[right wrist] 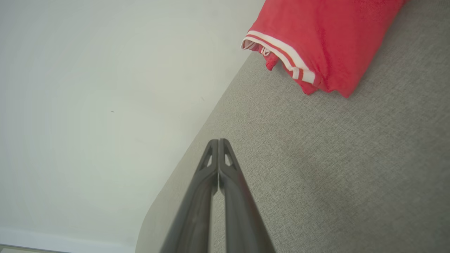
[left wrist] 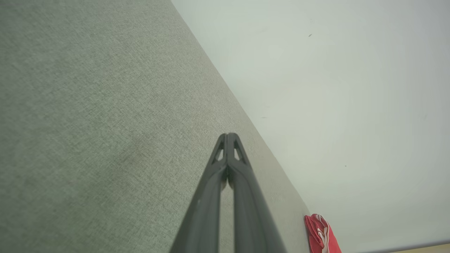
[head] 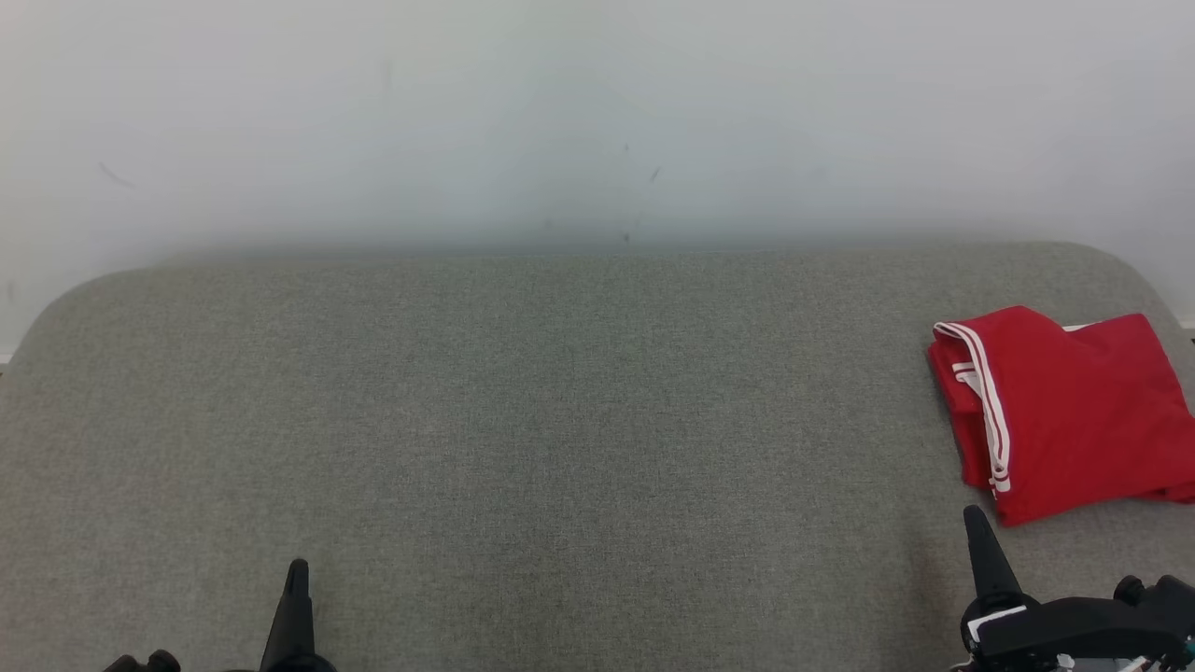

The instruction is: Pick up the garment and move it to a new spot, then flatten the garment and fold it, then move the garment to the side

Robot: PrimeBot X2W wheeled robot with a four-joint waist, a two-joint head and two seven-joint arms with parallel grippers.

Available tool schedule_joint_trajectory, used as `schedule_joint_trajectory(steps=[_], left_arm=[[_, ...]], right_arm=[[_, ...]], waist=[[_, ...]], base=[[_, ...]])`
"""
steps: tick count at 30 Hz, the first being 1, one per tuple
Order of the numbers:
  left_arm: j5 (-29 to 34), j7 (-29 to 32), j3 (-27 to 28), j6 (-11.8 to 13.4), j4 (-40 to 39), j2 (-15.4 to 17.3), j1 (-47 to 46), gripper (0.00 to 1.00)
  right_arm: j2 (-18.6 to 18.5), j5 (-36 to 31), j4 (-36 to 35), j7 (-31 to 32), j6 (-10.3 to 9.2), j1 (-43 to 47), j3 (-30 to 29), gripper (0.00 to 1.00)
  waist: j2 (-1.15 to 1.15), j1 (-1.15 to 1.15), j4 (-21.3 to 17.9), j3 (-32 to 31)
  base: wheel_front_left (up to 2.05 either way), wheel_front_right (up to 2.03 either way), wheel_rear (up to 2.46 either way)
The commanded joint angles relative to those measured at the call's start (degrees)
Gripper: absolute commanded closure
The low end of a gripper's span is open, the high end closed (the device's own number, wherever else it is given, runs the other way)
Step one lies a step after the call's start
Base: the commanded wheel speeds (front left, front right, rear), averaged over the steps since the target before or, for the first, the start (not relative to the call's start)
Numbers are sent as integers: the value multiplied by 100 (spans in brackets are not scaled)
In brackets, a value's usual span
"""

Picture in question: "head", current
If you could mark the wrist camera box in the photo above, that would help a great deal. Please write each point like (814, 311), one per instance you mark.
(1158, 597)
(149, 664)

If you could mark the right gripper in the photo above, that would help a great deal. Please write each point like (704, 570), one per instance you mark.
(1074, 630)

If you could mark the grey fabric sofa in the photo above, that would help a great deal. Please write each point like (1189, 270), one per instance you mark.
(467, 420)

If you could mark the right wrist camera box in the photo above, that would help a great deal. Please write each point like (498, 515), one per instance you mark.
(1158, 597)

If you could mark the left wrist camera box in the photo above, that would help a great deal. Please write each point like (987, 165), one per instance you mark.
(149, 664)

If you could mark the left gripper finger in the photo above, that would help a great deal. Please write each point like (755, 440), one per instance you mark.
(294, 625)

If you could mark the red jersey with striped trim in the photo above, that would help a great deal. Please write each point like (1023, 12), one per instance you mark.
(1074, 420)

